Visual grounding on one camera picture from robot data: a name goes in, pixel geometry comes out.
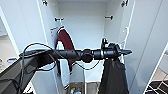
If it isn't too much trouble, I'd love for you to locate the white clothes hanger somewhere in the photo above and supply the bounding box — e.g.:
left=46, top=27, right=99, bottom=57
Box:
left=119, top=26, right=130, bottom=65

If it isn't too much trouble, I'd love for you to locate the black garment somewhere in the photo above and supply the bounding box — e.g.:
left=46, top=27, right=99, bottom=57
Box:
left=97, top=57, right=130, bottom=94

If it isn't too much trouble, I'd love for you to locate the white wardrobe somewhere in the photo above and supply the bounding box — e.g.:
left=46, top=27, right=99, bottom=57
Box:
left=36, top=0, right=136, bottom=94

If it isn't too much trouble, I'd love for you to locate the white inner drawer unit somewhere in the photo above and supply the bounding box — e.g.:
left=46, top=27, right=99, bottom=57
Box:
left=82, top=70, right=102, bottom=94

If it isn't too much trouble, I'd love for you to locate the black wardrobe hook peg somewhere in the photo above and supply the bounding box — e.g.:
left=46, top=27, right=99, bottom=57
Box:
left=103, top=14, right=115, bottom=21
left=53, top=16, right=65, bottom=23

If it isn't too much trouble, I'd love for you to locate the maroon garment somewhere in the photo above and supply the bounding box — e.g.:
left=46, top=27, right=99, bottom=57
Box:
left=54, top=27, right=77, bottom=90

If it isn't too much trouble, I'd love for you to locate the box of small bottles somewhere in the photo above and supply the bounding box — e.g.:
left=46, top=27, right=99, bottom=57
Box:
left=68, top=82, right=85, bottom=94

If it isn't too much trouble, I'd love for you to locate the small dark wardrobe hinge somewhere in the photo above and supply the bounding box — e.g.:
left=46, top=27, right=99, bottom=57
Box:
left=41, top=0, right=49, bottom=7
left=120, top=0, right=130, bottom=9

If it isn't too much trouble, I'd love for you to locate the blue white wall sticker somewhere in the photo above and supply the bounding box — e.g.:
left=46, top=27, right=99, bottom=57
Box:
left=6, top=57, right=19, bottom=65

